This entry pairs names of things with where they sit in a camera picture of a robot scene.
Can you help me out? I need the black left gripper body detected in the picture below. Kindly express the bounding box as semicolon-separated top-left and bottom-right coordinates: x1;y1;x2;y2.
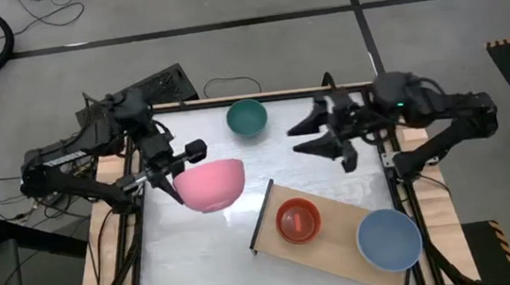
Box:
114;119;192;191

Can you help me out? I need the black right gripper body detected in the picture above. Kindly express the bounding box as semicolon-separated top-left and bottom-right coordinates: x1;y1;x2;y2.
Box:
311;89;385;177

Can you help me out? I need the large pink bowl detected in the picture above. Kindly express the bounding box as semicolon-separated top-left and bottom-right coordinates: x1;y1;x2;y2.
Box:
170;157;249;217

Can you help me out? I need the large dark green bowl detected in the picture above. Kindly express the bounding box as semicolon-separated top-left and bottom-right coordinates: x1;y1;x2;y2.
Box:
224;97;270;141

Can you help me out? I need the small red translucent bowl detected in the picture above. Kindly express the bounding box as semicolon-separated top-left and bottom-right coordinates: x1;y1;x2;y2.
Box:
273;194;324;247

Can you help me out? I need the large blue bowl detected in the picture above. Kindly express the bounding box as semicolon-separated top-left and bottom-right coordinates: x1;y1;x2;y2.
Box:
352;205;426;277

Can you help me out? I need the wooden shelf with black sides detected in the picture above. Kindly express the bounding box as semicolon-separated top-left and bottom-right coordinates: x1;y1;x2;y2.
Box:
243;165;424;285

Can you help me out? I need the black floor beam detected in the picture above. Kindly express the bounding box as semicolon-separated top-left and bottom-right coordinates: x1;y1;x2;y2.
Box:
0;210;91;268

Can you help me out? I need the black mat with striped edge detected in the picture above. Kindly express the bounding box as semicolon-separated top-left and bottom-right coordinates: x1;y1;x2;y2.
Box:
460;217;510;285

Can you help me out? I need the black frame clamp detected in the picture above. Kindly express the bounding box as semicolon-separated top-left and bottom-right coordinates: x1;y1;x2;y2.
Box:
320;71;337;90

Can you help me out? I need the black aluminium table frame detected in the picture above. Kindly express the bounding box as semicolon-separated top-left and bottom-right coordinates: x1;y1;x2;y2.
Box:
55;71;483;285

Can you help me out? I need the thin black looped floor cable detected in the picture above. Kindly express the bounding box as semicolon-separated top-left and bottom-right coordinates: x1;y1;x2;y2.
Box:
202;73;264;100

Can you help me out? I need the tangled black cable bundle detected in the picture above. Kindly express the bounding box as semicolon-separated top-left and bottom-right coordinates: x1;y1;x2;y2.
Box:
0;153;105;226

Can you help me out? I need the long thin black floor cable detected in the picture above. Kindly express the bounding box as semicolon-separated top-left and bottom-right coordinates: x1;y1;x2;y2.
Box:
0;0;89;46

